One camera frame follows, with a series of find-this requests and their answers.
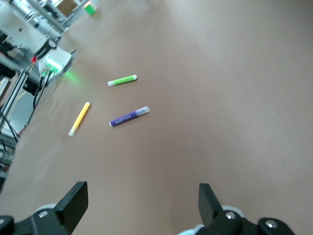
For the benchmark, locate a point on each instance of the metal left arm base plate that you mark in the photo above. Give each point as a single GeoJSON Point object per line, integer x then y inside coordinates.
{"type": "Point", "coordinates": [61, 61]}

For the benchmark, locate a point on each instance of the red left base connector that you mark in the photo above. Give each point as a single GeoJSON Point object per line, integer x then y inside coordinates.
{"type": "Point", "coordinates": [33, 59]}

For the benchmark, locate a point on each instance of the yellow marker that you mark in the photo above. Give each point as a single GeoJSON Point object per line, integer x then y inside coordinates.
{"type": "Point", "coordinates": [81, 117]}

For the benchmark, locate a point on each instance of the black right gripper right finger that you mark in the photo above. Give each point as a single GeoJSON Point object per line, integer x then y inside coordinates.
{"type": "Point", "coordinates": [210, 208]}

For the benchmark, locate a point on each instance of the cardboard box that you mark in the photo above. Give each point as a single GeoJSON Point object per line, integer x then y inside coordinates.
{"type": "Point", "coordinates": [68, 5]}

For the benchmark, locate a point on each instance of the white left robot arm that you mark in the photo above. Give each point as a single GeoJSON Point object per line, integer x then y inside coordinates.
{"type": "Point", "coordinates": [24, 31]}

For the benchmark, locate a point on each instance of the aluminium table edge profile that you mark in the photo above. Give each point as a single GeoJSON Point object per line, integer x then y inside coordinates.
{"type": "Point", "coordinates": [14, 93]}

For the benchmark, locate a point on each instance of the green box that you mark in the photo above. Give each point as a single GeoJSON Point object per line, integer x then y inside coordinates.
{"type": "Point", "coordinates": [91, 8]}

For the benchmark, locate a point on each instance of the green marker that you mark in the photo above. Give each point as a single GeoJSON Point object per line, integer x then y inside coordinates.
{"type": "Point", "coordinates": [123, 80]}

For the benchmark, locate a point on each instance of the purple marker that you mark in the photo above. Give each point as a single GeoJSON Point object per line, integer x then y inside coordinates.
{"type": "Point", "coordinates": [124, 118]}

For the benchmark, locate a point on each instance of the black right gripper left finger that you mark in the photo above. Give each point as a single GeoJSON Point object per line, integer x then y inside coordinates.
{"type": "Point", "coordinates": [73, 205]}

